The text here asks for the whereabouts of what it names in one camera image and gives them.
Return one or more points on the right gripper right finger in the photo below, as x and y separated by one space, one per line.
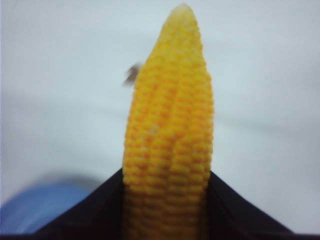
232 217

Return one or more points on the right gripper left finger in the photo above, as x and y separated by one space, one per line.
97 217

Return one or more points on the blue round plate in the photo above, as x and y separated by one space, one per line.
37 205

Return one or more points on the yellow corn cob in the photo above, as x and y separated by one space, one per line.
168 142

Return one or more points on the small brown table mark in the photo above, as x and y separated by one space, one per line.
132 73

